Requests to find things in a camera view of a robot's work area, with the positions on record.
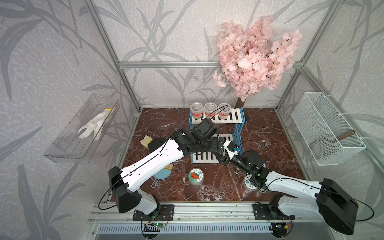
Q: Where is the wooden handled brush in basket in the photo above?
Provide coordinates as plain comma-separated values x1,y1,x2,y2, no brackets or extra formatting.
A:
310,130,356,156

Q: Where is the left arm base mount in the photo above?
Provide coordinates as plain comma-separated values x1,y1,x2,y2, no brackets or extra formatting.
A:
133,196,175,222

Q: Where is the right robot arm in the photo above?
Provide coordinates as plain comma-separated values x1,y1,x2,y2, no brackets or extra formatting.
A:
215,151,359,235

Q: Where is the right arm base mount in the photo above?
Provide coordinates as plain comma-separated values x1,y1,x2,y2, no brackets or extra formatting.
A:
252,194,296,221

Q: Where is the white wire mesh basket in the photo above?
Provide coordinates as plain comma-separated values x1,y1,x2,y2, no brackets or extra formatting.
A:
292,92,366,166

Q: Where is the clear seed container red label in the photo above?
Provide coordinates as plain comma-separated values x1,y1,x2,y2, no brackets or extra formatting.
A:
190,103,204,119

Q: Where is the black work glove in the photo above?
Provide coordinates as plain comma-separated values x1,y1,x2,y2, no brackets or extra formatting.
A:
140,135,167,153

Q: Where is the pink artificial blossom tree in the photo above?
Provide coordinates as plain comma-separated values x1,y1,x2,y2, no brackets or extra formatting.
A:
213,17,303,108

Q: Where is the white glove in tray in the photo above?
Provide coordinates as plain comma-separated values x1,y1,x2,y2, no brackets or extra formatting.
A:
78,108,114,141

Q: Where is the blue hand brush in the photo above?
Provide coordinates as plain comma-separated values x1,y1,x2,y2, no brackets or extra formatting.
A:
151,164,173,189

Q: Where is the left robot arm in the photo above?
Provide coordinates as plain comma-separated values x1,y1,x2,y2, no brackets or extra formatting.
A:
108,119,224,216

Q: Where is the strawberry lid seed container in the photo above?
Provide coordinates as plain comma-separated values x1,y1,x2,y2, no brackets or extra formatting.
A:
188,168,204,186

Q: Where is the clear acrylic wall tray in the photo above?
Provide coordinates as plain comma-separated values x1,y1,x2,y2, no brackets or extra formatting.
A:
44,94,121,164

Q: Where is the pink flower lid container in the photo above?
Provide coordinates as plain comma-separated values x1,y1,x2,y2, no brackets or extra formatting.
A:
243,178,258,192

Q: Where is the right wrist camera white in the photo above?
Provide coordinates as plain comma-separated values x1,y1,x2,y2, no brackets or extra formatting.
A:
223,141,240,160

